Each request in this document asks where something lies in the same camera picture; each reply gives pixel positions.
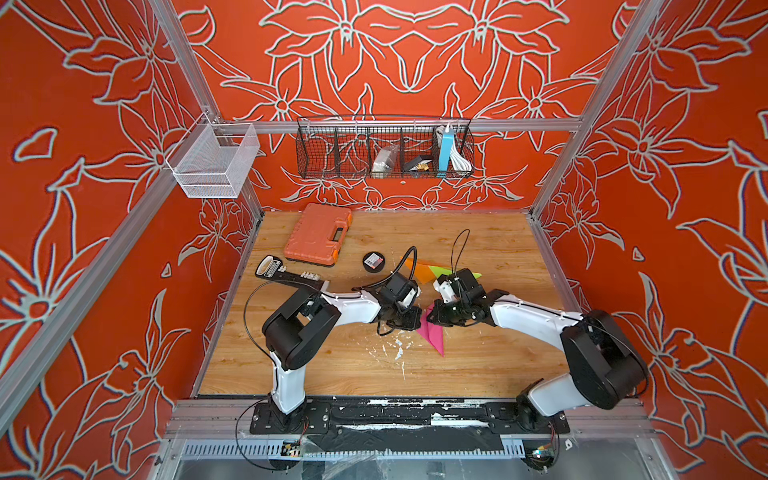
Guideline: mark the clear plastic wall bin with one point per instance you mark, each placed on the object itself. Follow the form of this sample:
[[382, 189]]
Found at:
[[211, 164]]

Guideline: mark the orange square paper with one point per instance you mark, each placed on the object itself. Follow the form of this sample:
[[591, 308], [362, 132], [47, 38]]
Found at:
[[423, 273]]

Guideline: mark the black small box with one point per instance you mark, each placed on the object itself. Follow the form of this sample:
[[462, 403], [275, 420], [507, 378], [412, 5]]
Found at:
[[419, 166]]

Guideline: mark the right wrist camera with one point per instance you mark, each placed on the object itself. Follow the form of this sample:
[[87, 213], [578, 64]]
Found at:
[[461, 286]]

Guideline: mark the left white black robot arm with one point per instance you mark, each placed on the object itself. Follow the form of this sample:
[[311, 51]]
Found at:
[[297, 330]]

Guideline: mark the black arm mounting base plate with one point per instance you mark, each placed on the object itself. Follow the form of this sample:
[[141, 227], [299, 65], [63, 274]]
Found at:
[[321, 415]]

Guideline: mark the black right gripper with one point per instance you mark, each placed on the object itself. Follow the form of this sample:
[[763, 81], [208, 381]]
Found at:
[[437, 312]]

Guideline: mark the black round tape disc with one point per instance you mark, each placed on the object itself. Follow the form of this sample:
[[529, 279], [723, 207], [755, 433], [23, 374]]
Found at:
[[373, 262]]

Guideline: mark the pink square paper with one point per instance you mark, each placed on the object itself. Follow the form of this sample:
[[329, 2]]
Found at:
[[433, 334]]

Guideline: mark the black wire wall basket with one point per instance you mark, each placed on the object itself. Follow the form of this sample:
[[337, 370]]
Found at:
[[330, 147]]

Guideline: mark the orange plastic tool case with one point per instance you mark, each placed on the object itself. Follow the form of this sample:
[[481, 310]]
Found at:
[[318, 235]]

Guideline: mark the green square paper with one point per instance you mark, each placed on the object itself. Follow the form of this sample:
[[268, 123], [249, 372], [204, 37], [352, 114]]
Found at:
[[438, 271]]

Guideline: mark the clear plastic bag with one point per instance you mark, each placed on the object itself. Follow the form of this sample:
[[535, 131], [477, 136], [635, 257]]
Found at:
[[385, 162]]

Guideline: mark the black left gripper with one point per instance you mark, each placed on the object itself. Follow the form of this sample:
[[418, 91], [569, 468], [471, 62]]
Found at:
[[415, 318]]

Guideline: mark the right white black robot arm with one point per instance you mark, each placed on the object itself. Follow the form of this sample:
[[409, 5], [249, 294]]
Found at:
[[603, 367]]

